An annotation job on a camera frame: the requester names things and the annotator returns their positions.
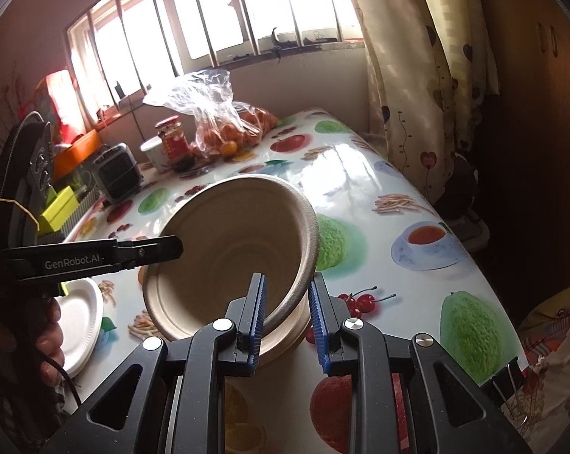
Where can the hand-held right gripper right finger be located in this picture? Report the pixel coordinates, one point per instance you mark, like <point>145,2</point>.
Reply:
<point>318,326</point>

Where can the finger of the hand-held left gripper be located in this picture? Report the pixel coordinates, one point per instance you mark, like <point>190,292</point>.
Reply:
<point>157,248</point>

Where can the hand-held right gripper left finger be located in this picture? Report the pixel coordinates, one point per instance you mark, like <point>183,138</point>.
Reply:
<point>259,326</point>

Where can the person's left forearm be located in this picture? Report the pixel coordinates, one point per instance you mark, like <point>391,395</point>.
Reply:
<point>10,388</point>

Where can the person's left hand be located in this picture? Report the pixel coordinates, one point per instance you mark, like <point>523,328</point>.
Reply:
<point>51,335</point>

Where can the green box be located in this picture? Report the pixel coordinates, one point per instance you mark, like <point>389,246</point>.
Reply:
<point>58,210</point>

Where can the small grey heater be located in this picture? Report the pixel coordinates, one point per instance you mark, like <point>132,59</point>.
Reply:
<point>117,175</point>

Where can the striped basket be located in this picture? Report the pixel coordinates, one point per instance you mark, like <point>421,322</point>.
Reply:
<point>84,203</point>

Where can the white plastic tub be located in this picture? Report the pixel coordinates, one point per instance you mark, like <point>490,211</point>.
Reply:
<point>155,153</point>

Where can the red label glass jar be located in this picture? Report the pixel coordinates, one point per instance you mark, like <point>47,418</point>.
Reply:
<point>171,144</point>

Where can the orange plastic tray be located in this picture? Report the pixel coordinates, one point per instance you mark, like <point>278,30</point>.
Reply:
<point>77,151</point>

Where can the clear plastic bag of oranges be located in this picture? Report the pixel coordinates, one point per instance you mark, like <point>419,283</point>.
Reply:
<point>218,118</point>

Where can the colourful gift bag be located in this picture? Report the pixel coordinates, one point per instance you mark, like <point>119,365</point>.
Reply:
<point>58,99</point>

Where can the black binder clip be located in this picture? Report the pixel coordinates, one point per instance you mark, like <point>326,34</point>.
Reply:
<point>507,383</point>

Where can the dark cloth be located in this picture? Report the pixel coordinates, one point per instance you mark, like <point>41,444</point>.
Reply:
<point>457,184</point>

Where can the barred window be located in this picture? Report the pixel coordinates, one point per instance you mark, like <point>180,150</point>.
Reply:
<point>195,23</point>

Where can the floral bedding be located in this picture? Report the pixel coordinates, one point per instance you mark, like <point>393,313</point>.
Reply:
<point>554,354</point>

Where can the heart print curtain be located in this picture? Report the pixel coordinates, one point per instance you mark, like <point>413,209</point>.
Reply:
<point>426,80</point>

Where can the brown wooden wardrobe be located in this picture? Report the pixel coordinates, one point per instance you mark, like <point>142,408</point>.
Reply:
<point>540,104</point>

